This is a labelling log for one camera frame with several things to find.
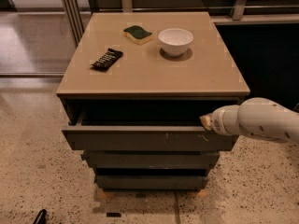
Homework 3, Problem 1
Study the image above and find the black object on floor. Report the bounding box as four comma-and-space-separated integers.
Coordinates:
33, 209, 47, 224

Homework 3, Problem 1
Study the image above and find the grey top drawer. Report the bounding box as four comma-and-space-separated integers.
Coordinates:
62, 113, 238, 152

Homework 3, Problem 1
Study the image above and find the metal railing frame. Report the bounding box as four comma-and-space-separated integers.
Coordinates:
71, 0, 299, 43

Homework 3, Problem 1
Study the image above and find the grey drawer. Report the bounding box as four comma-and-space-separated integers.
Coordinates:
96, 175, 208, 190
62, 113, 238, 152
83, 150, 220, 169

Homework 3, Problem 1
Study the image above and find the white ceramic bowl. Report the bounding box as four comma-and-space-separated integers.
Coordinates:
158, 28, 193, 57

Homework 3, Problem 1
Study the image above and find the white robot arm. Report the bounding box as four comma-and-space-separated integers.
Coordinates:
200, 98, 299, 144

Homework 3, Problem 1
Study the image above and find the green and yellow sponge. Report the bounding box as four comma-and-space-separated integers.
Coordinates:
123, 25, 153, 45

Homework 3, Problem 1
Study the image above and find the grey middle drawer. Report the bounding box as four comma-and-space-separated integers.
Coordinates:
83, 150, 220, 169

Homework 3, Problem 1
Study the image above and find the black snack bar wrapper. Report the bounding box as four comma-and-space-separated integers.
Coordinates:
92, 49, 123, 71

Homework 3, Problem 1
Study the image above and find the grey bottom drawer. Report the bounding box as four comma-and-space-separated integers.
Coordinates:
96, 175, 208, 190

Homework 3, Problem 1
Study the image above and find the grey drawer cabinet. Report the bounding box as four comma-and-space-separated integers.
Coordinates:
57, 12, 249, 181

